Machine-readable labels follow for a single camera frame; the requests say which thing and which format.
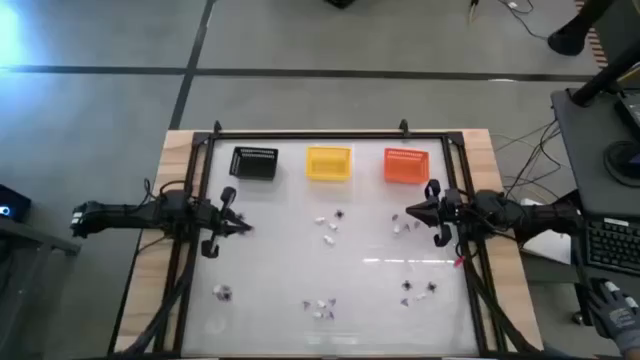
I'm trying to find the black box with blue light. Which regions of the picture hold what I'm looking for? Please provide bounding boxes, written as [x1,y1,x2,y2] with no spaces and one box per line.
[0,183,32,224]

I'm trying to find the black keyboard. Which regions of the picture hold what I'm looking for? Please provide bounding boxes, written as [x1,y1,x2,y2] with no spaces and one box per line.
[584,217,640,277]

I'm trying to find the black monitor stand base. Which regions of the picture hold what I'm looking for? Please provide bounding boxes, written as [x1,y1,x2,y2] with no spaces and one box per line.
[603,139,640,189]

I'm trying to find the black floor cable bundle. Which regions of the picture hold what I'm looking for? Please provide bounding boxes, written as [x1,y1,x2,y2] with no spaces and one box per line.
[492,118,576,201]

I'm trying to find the person's gloved hand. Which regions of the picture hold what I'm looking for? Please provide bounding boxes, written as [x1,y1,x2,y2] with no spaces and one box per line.
[587,279,640,357]

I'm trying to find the dark grey desk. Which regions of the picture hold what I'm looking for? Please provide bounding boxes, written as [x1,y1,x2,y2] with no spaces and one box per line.
[550,87,640,341]

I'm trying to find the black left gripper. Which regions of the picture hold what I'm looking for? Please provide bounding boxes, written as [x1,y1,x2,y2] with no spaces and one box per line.
[200,186,253,259]

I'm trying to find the black laptop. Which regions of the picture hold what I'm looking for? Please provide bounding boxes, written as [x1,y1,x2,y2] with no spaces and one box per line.
[613,89,640,144]

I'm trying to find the black plastic basket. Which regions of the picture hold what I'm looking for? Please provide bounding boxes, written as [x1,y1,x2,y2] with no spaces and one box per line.
[228,146,279,181]

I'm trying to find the black aluminium table frame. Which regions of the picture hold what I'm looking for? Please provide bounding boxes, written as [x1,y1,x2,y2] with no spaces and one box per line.
[107,130,544,360]

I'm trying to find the person's leg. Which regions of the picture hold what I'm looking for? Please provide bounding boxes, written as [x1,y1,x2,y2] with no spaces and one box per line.
[569,0,619,36]

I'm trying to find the yellow plastic basket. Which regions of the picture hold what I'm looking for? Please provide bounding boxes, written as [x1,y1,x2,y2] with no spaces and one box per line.
[305,145,353,182]

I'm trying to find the orange plastic basket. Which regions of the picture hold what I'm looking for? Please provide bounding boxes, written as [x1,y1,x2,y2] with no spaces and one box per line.
[383,147,431,185]

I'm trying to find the black diagonal pole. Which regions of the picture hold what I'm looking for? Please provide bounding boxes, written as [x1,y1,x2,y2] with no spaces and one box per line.
[569,42,640,107]

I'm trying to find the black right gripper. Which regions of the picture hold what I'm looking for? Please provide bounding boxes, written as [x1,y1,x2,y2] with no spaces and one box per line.
[405,178,466,248]

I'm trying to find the cable with white plug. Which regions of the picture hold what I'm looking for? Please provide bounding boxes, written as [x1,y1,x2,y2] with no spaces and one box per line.
[497,0,550,41]

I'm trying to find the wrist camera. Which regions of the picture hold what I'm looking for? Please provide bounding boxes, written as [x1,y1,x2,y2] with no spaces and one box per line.
[192,195,215,217]
[442,188,464,209]

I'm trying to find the white paper sheet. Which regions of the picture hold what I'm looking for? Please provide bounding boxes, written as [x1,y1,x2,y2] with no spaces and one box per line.
[522,228,574,266]

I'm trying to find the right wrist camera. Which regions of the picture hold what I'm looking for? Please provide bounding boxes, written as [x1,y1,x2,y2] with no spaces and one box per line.
[442,188,464,209]

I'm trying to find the orange striped mat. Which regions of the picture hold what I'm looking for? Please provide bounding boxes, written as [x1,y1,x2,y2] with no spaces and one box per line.
[574,0,610,69]

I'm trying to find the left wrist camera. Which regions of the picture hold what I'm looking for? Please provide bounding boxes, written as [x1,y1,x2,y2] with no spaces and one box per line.
[192,195,215,217]

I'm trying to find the grey side table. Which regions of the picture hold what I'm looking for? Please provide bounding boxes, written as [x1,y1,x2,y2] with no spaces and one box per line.
[0,217,83,360]

